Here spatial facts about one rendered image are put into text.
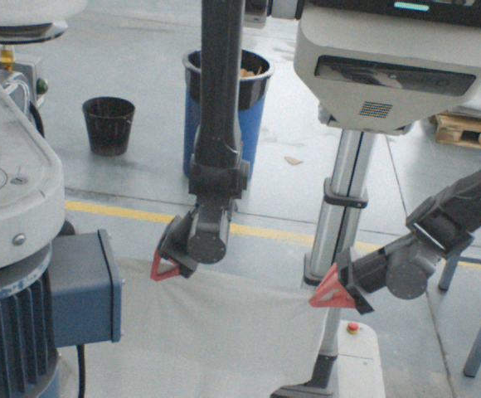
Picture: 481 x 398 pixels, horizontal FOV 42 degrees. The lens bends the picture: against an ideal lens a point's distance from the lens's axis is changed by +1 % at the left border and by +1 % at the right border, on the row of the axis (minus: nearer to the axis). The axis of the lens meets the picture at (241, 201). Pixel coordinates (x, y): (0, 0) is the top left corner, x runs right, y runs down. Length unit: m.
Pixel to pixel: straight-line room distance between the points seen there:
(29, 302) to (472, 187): 0.58
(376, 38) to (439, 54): 0.12
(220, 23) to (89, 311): 0.34
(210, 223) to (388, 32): 0.55
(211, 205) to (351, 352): 1.33
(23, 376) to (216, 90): 0.39
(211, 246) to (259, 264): 1.98
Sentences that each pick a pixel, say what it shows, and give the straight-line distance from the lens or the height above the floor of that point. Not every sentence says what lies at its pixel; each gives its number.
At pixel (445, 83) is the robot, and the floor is 1.33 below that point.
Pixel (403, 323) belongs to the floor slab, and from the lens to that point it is 2.75.
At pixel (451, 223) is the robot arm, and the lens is 0.95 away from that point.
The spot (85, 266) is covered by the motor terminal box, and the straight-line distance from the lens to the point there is 0.68.
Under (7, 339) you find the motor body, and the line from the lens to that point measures 0.67.
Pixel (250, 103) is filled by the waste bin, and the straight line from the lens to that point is 3.16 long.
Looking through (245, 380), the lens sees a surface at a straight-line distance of 1.17.
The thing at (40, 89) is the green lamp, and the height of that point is 1.28.
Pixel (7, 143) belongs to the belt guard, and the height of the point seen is 1.42.
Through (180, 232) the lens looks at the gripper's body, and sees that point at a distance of 0.98.
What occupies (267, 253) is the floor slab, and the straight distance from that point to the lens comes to 2.94.
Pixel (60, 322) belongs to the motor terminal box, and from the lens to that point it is 0.68.
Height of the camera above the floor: 1.72
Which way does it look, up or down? 31 degrees down
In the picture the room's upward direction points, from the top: 7 degrees clockwise
